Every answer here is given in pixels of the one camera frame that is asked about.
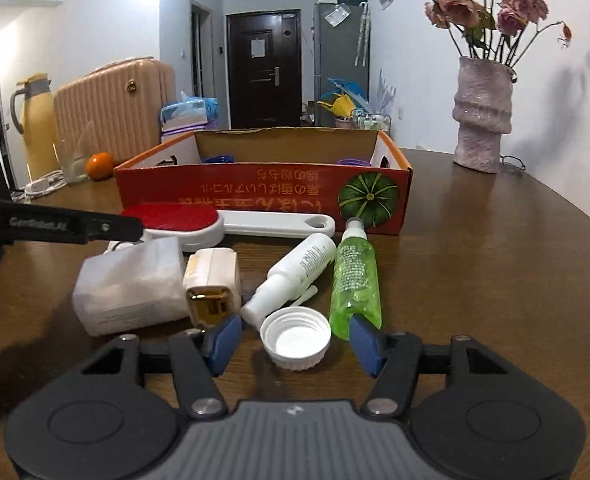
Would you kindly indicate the blue plastic hanger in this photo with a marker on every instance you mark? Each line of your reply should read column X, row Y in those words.
column 347, row 87

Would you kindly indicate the clear glass cup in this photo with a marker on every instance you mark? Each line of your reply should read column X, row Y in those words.
column 74, row 167

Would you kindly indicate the pink ribbed suitcase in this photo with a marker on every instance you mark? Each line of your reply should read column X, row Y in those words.
column 110, row 110

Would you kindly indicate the yellow thermos jug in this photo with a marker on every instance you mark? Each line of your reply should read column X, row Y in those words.
column 37, row 125

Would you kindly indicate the dried pink rose bouquet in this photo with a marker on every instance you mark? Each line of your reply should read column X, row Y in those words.
column 457, row 5

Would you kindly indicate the orange fruit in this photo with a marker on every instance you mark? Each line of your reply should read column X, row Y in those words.
column 100, row 166

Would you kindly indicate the dark side doorway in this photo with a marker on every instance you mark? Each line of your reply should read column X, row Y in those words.
column 200, row 50

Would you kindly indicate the grey refrigerator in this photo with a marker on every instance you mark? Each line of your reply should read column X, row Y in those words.
column 337, row 55

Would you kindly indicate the purple round item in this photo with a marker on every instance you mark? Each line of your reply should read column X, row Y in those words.
column 352, row 162

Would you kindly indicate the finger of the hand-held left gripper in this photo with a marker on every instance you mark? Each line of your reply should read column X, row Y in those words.
column 120, row 229

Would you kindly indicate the blue tissue pack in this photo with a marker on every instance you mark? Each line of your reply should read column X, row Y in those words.
column 187, row 109

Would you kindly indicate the yellow watering can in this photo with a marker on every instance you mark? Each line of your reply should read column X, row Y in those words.
column 342, row 106

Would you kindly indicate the white bottle cap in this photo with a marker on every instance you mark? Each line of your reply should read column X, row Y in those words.
column 295, row 340

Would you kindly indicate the white plastic-wrapped packet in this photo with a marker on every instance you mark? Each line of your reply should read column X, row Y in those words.
column 125, row 285

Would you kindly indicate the white folded umbrella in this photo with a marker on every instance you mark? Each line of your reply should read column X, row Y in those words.
column 361, row 35

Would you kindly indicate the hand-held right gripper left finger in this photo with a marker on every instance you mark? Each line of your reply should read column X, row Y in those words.
column 224, row 342

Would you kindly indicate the green spray bottle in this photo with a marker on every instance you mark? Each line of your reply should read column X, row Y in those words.
column 355, row 275

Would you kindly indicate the pink textured vase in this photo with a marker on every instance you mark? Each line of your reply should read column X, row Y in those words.
column 480, row 110

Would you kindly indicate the purple dried lavender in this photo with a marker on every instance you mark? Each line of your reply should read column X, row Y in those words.
column 387, row 92

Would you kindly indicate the dark entrance door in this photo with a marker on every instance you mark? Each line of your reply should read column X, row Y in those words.
column 262, row 75

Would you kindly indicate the clear plastic bag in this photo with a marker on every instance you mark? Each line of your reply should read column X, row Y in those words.
column 337, row 14

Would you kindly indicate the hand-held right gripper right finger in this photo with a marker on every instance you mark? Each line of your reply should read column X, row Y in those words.
column 367, row 347

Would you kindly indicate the red cardboard box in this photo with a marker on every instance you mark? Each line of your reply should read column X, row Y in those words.
column 275, row 190

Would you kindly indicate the small rack of bottles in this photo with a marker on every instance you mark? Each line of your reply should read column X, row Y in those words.
column 370, row 120

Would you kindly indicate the white spray bottle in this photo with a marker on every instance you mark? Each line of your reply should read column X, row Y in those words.
column 300, row 260

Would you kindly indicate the purple striped box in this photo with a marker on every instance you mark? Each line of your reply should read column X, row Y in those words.
column 180, row 132

